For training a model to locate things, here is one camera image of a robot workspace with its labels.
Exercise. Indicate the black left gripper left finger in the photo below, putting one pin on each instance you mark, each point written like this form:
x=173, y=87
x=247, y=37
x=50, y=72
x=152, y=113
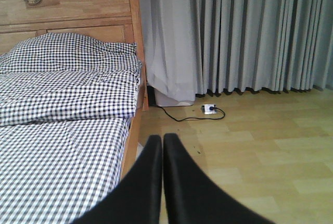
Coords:
x=137, y=198

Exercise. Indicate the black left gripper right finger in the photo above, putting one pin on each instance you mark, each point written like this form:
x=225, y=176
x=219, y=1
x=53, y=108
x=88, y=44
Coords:
x=191, y=196

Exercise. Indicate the white floor socket box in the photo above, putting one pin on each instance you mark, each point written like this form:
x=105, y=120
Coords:
x=208, y=109

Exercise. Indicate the checkered bed sheet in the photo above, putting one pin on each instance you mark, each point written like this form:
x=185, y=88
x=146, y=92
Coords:
x=54, y=172

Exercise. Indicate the white box behind curtain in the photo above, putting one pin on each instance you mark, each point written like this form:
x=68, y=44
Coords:
x=164, y=101

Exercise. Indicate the checkered duvet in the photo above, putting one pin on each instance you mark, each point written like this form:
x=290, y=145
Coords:
x=50, y=96

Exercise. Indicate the checkered pillow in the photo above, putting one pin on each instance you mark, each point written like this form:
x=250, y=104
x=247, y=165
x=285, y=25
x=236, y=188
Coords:
x=69, y=51

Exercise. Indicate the grey pleated curtain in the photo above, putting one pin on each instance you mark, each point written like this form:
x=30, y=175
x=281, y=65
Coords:
x=278, y=45

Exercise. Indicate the white sheer curtain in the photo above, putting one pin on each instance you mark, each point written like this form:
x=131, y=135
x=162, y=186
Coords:
x=170, y=48

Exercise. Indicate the wooden bed frame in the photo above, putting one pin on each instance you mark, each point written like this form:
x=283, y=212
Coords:
x=112, y=21

